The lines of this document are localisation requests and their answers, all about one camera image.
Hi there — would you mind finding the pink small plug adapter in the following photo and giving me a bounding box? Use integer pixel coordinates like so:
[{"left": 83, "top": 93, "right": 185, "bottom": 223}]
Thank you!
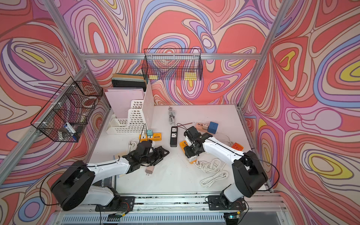
[{"left": 145, "top": 166, "right": 155, "bottom": 176}]

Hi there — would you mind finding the white coiled cable front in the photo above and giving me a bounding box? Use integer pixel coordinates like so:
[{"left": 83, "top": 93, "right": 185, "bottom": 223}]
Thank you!
[{"left": 200, "top": 170, "right": 230, "bottom": 188}]

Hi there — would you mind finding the teal plug adapter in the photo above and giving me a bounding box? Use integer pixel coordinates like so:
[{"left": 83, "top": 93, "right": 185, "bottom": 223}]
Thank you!
[{"left": 147, "top": 129, "right": 153, "bottom": 139}]

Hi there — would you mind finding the orange cube socket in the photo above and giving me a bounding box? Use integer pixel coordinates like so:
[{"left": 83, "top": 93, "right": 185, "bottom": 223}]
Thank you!
[{"left": 232, "top": 142, "right": 244, "bottom": 151}]

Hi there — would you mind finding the white cable left strip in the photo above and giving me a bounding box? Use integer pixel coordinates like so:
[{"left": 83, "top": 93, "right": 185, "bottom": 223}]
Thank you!
[{"left": 127, "top": 137, "right": 140, "bottom": 154}]

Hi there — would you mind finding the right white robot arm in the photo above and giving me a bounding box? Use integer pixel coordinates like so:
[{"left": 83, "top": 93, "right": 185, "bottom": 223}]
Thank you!
[{"left": 184, "top": 127, "right": 268, "bottom": 205}]

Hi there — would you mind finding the black wire basket back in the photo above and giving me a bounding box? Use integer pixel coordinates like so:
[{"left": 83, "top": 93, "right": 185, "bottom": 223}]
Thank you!
[{"left": 142, "top": 48, "right": 203, "bottom": 81}]

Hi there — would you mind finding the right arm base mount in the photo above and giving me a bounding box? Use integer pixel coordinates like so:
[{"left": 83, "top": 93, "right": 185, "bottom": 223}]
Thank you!
[{"left": 205, "top": 195, "right": 247, "bottom": 212}]

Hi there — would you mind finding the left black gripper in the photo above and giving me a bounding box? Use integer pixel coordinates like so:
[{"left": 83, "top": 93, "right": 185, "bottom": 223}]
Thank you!
[{"left": 140, "top": 146, "right": 170, "bottom": 167}]

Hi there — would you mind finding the black wire basket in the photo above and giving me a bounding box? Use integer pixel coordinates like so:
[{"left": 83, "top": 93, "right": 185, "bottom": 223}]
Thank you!
[
  {"left": 31, "top": 77, "right": 104, "bottom": 143},
  {"left": 142, "top": 48, "right": 203, "bottom": 81}
]

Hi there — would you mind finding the blue cube socket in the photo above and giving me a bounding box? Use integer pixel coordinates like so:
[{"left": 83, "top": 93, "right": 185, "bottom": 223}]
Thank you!
[{"left": 207, "top": 121, "right": 218, "bottom": 134}]

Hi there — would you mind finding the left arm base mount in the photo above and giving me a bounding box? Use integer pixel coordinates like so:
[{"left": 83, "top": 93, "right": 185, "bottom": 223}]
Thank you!
[{"left": 95, "top": 196, "right": 136, "bottom": 213}]

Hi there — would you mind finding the pink power strip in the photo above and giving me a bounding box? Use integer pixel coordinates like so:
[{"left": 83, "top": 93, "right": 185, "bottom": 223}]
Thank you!
[{"left": 195, "top": 122, "right": 207, "bottom": 132}]

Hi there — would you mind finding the pink folder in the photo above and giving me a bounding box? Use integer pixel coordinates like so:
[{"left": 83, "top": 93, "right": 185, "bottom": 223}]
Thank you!
[{"left": 105, "top": 88, "right": 145, "bottom": 119}]

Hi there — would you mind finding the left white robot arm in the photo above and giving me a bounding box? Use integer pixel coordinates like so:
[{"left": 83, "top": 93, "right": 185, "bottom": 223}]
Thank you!
[{"left": 51, "top": 141, "right": 170, "bottom": 212}]

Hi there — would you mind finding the black power strip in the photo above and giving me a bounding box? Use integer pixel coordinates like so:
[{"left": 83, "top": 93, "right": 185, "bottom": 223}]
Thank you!
[{"left": 170, "top": 126, "right": 178, "bottom": 147}]

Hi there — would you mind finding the dark books stack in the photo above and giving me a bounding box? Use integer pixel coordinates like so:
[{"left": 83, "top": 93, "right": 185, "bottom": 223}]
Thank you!
[{"left": 112, "top": 74, "right": 148, "bottom": 92}]

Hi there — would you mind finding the black wire basket left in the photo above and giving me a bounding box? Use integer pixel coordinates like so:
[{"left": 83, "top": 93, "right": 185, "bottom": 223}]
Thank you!
[{"left": 31, "top": 77, "right": 104, "bottom": 143}]

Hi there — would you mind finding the black white magazine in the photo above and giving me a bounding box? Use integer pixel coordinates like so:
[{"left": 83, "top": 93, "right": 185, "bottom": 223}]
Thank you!
[{"left": 93, "top": 176, "right": 116, "bottom": 191}]

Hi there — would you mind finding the yellow power strip with adapters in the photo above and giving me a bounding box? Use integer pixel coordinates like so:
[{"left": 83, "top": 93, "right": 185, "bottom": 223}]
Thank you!
[{"left": 139, "top": 133, "right": 162, "bottom": 142}]

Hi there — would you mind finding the white plastic file organizer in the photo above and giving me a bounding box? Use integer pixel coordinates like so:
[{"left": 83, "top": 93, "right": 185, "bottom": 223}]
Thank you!
[{"left": 106, "top": 83, "right": 155, "bottom": 135}]

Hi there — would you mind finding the white cube socket adapter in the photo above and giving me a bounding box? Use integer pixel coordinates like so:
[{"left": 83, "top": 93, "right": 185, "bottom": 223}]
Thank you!
[{"left": 184, "top": 146, "right": 197, "bottom": 163}]

